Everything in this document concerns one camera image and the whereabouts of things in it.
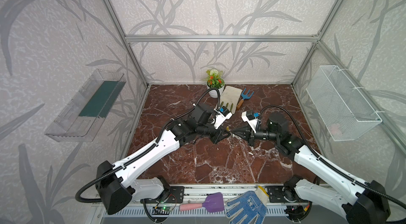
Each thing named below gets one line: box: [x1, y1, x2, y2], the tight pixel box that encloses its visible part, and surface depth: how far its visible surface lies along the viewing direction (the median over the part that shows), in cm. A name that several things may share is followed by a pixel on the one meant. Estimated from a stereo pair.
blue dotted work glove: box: [225, 185, 270, 224], surface depth 72 cm
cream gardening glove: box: [219, 85, 243, 115], surface depth 114 cm
